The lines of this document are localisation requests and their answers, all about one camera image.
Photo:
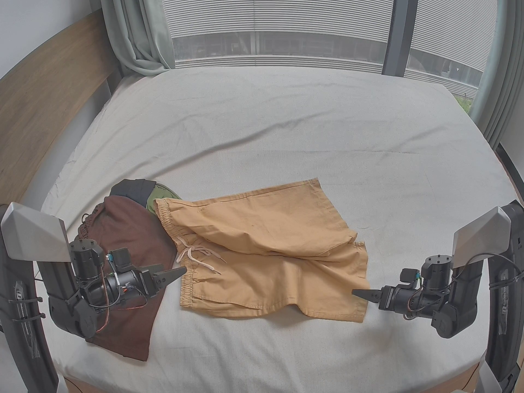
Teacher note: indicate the bed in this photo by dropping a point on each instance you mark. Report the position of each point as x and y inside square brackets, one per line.
[286, 137]

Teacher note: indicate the dark grey garment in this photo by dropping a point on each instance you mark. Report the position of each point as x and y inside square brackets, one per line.
[131, 190]

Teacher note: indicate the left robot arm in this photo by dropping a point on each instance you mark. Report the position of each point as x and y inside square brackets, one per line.
[32, 235]

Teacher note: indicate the green garment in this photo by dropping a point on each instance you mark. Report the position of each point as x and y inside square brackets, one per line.
[163, 190]

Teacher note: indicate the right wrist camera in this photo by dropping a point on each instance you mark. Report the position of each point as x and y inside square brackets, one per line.
[409, 276]

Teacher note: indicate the grey-green curtain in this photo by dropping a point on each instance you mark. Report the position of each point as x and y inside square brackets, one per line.
[503, 76]
[135, 27]

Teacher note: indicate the window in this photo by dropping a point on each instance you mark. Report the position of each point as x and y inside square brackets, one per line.
[401, 23]

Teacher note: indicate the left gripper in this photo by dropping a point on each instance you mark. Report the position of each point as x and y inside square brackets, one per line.
[133, 287]

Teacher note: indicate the tan shorts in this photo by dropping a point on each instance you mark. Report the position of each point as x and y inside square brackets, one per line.
[266, 260]

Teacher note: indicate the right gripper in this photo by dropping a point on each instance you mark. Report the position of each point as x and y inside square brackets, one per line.
[395, 299]

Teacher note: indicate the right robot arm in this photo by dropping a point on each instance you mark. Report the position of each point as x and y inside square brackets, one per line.
[483, 235]

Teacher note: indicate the brown shorts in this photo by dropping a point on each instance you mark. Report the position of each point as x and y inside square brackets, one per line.
[123, 227]

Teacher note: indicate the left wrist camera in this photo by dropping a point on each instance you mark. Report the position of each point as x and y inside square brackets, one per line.
[120, 260]

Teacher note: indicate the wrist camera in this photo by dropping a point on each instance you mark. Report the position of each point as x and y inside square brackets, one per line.
[409, 276]
[120, 260]

